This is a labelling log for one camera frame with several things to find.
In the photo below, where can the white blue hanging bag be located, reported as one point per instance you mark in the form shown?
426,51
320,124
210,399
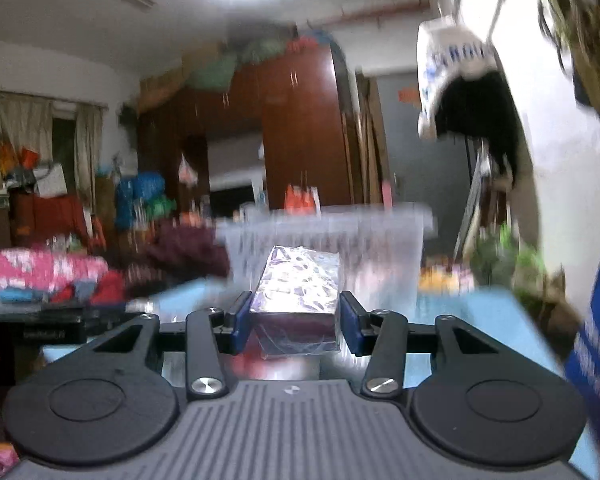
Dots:
445,70

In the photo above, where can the green leafy plant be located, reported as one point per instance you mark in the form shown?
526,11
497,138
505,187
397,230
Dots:
510,260

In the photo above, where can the green bundle on wardrobe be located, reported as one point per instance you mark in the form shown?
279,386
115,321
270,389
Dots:
215,70

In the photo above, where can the shiny purple foil box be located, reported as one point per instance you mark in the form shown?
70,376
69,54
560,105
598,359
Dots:
296,294

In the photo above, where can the black hanging garment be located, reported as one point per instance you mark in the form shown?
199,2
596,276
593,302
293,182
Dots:
480,110

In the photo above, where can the clear plastic storage bin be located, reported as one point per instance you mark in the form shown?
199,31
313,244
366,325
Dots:
325,240

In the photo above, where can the red cloth pile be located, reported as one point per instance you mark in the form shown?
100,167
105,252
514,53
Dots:
55,215

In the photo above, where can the dark wooden wardrobe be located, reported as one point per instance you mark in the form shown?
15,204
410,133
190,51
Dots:
285,125

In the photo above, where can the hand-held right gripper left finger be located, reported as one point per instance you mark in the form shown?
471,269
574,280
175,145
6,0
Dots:
242,321

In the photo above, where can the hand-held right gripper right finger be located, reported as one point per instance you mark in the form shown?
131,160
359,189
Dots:
351,321

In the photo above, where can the blue striped sleeve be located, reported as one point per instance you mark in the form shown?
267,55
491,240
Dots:
597,355

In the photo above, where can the pink floral blanket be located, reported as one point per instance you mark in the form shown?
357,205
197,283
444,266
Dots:
40,270

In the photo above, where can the beige window curtain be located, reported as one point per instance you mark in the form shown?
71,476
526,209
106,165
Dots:
15,120

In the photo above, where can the blue stuffed bag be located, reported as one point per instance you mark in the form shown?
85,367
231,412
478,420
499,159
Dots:
139,195

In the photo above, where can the dark maroon cloth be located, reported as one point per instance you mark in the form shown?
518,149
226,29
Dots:
180,252

